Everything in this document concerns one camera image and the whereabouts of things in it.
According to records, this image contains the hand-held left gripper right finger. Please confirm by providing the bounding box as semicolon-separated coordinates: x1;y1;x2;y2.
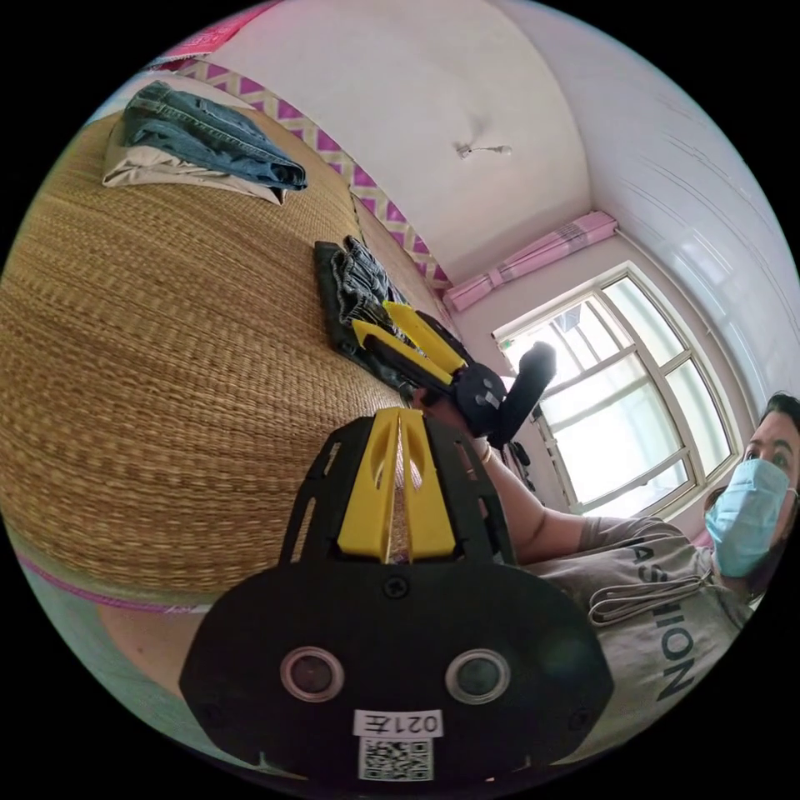
399;408;458;561

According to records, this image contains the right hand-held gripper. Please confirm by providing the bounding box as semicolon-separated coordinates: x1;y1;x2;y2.
352;300;509;440

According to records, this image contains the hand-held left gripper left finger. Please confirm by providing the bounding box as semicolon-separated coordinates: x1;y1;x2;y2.
336;408;399;558

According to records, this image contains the person's right forearm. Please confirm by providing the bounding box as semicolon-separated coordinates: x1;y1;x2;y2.
481;447;592;567

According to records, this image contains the person's right hand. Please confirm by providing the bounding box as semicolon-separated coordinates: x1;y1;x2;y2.
413;387;496;467

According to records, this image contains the pile of dark clothes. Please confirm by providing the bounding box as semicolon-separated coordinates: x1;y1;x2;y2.
312;235;433;393

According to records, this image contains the pink curtain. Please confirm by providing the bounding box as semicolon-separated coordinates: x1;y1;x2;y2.
442;210;620;313

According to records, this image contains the window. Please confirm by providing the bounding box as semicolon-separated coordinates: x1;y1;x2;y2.
492;262;743;520

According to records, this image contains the bed with woven mat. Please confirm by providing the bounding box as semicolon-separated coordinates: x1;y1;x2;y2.
0;59;465;695

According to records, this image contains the person's body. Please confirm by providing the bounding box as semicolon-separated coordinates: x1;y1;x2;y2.
523;390;800;771

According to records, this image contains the pile of blue beige clothes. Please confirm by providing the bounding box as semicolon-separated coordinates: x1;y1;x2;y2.
102;79;309;206

